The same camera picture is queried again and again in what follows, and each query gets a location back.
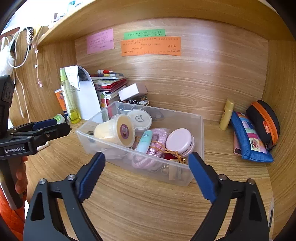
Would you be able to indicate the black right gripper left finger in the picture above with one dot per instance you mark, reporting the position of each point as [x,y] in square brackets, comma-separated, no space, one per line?
[44,219]

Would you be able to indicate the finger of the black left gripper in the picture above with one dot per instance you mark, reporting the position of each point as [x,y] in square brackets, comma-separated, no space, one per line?
[33,126]
[52,132]

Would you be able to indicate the white eraser block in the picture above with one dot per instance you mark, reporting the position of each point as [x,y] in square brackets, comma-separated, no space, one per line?
[175,173]

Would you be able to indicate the white round cream jar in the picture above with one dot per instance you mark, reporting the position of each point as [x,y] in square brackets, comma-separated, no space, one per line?
[141,119]

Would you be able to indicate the teal small tube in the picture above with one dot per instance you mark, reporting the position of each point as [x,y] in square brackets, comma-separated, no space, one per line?
[145,141]

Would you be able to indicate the red velvet pouch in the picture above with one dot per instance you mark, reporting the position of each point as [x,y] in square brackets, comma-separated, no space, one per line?
[169,156]

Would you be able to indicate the pink round compact case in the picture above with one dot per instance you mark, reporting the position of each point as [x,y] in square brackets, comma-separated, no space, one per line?
[181,141]

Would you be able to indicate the person left hand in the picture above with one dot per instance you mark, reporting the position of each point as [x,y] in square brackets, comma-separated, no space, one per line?
[21,177]

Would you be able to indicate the orange jacket sleeve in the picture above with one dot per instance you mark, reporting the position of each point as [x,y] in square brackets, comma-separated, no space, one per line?
[15,219]

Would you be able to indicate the yellow green spray bottle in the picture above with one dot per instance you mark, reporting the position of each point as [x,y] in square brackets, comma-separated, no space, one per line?
[71,107]

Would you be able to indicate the orange sunscreen tube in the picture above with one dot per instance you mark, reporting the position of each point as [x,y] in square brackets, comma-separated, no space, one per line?
[60,97]

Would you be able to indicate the blue patchwork pouch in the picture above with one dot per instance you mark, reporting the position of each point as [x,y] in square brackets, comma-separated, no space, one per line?
[252,147]

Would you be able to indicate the stack of books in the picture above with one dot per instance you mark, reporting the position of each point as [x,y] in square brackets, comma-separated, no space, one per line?
[107,84]

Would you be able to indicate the white rectangular box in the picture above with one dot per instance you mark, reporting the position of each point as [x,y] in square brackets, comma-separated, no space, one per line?
[134,90]

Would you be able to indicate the black orange zip case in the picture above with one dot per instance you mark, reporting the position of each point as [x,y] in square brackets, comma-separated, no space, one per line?
[265,122]

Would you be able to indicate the pink sticky note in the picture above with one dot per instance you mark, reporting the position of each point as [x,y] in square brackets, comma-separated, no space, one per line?
[100,41]

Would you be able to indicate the clear plastic storage bin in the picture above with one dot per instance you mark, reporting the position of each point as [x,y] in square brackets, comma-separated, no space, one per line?
[151,163]

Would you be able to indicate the small yellow lotion bottle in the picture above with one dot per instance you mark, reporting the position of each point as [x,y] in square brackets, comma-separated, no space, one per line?
[226,115]

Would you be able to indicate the orange sticky note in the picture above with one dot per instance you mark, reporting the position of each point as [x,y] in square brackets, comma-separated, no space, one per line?
[151,45]

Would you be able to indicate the green sticky note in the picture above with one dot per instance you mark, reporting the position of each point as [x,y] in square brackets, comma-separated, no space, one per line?
[144,34]

